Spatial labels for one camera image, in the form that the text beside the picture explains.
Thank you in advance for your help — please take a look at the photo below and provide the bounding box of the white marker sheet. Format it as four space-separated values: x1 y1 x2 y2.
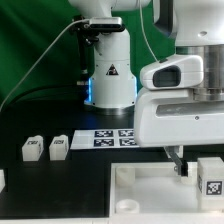
70 128 137 150

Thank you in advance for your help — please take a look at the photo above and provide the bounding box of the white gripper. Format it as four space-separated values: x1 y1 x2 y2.
134 88 224 176

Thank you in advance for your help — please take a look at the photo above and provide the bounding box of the white square tabletop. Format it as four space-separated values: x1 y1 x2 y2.
109 162 224 224

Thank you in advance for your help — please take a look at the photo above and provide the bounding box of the white cable right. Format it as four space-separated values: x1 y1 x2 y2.
138 0 161 64

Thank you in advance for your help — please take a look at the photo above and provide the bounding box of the grey camera on stand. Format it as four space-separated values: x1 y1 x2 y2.
89 17 123 32

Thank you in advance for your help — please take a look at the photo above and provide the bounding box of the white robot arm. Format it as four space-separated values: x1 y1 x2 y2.
68 0 224 155

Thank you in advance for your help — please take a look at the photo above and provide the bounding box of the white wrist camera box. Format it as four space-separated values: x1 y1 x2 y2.
140 54 204 90

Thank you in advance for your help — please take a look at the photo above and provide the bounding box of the white camera cable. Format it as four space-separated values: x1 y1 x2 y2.
0 18 91 113

